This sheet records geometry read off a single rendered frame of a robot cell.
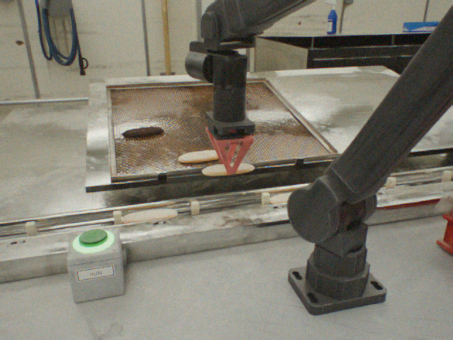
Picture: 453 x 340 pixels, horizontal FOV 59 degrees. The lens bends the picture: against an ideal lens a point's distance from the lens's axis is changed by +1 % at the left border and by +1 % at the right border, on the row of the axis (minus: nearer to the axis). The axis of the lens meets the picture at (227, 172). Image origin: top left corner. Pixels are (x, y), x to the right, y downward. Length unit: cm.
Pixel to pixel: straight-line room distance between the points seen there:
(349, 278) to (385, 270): 13
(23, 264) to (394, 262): 58
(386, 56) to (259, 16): 234
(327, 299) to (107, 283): 31
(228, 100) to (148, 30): 373
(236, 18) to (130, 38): 377
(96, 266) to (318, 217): 31
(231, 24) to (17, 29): 388
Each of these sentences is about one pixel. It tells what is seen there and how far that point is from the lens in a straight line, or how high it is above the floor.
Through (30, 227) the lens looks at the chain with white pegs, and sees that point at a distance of 75.
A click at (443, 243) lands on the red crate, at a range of 78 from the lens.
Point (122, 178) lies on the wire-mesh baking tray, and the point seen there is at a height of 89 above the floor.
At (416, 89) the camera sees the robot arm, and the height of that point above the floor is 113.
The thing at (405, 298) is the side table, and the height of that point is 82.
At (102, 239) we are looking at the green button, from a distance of 60.
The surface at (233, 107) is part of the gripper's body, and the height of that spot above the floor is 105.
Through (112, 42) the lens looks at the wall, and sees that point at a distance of 437.
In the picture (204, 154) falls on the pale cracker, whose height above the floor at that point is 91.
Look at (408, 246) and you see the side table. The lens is 78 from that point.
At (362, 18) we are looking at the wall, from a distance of 518.
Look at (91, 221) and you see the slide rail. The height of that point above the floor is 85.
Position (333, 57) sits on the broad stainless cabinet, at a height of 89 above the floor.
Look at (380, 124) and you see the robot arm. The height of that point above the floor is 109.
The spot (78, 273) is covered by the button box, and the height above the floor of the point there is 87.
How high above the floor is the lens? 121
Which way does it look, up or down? 23 degrees down
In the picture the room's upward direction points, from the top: straight up
